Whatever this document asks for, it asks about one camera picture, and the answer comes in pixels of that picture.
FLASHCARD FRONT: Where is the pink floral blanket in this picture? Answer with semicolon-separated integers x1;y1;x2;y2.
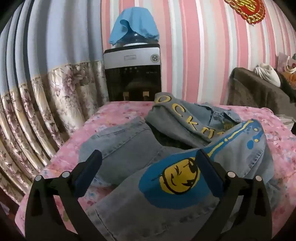
14;101;296;241

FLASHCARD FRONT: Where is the printed denim jacket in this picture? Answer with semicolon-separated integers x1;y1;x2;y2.
77;92;275;241

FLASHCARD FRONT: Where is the silver black water dispenser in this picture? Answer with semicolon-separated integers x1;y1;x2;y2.
103;43;162;102

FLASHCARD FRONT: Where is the pink gift bag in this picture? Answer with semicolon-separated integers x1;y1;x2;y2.
277;52;296;90

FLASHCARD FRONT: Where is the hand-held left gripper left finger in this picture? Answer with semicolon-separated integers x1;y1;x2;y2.
25;149;107;241

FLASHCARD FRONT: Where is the red gold wall decoration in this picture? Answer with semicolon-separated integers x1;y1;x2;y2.
223;0;266;25

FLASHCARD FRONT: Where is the white cloth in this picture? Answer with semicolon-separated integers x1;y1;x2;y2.
254;62;281;87

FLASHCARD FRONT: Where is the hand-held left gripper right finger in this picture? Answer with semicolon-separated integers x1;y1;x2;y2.
195;148;273;241

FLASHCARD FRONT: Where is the blue floral curtain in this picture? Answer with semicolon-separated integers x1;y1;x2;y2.
0;0;110;205

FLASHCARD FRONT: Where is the blue cloth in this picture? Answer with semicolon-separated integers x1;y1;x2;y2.
109;7;160;45

